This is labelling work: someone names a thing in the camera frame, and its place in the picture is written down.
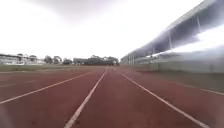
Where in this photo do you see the row of trees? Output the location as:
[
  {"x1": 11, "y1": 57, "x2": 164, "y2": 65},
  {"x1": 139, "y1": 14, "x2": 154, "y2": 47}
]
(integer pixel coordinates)
[{"x1": 43, "y1": 54, "x2": 120, "y2": 67}]

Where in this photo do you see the red running track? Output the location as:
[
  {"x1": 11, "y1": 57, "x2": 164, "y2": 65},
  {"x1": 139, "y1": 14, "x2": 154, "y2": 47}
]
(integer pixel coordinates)
[{"x1": 0, "y1": 66, "x2": 224, "y2": 128}]

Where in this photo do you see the grandstand with roof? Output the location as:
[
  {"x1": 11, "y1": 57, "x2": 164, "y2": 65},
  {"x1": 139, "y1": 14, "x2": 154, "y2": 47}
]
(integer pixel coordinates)
[{"x1": 119, "y1": 0, "x2": 224, "y2": 74}]

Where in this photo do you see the green grass field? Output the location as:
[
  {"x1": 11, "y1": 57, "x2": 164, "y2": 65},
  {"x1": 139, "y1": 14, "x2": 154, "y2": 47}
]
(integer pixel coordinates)
[{"x1": 0, "y1": 64, "x2": 116, "y2": 73}]

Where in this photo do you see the low pale building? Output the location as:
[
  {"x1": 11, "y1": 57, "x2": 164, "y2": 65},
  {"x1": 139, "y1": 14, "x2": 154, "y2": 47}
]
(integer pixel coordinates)
[{"x1": 0, "y1": 52, "x2": 46, "y2": 66}]

